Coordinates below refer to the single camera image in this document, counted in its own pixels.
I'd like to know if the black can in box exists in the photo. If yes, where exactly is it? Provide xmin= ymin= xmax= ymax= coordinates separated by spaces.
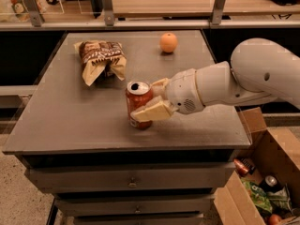
xmin=259 ymin=175 xmax=281 ymax=192

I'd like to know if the orange fruit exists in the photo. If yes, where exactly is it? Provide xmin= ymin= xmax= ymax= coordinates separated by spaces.
xmin=159 ymin=33 xmax=178 ymax=53

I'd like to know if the wooden table behind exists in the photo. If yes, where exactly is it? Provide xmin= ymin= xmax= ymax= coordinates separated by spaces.
xmin=112 ymin=0 xmax=300 ymax=17

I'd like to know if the red coke can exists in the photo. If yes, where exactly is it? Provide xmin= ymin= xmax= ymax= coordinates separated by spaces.
xmin=126 ymin=81 xmax=153 ymax=129

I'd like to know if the top drawer knob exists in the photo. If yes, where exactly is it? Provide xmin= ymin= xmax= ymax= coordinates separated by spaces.
xmin=127 ymin=177 xmax=137 ymax=188

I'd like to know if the drawer knob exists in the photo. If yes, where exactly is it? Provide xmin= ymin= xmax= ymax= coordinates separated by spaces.
xmin=127 ymin=177 xmax=137 ymax=188
xmin=134 ymin=206 xmax=141 ymax=214

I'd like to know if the metal railing with brackets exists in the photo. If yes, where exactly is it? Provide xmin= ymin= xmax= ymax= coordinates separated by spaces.
xmin=0 ymin=0 xmax=300 ymax=31

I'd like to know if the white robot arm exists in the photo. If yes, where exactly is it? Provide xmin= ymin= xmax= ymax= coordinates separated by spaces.
xmin=130 ymin=38 xmax=300 ymax=122

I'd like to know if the orange snack package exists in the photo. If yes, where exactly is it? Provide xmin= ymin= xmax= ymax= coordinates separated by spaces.
xmin=0 ymin=0 xmax=29 ymax=23

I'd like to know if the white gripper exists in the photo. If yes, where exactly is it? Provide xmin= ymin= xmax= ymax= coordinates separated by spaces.
xmin=130 ymin=68 xmax=204 ymax=122

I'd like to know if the red apple in box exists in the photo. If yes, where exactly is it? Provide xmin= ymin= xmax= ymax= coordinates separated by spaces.
xmin=267 ymin=214 xmax=282 ymax=225

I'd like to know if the grey drawer cabinet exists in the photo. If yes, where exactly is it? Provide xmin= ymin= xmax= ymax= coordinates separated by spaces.
xmin=4 ymin=33 xmax=249 ymax=225

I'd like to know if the brown can in box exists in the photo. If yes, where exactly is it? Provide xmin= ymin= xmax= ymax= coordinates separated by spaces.
xmin=233 ymin=158 xmax=255 ymax=176

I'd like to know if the cardboard box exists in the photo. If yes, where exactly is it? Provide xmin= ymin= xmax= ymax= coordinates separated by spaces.
xmin=214 ymin=108 xmax=300 ymax=225

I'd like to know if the brown chip bag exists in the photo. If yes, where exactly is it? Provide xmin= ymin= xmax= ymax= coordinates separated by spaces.
xmin=74 ymin=40 xmax=127 ymax=86

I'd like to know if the green snack bag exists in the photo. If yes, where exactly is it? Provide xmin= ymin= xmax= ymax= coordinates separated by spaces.
xmin=241 ymin=178 xmax=273 ymax=217

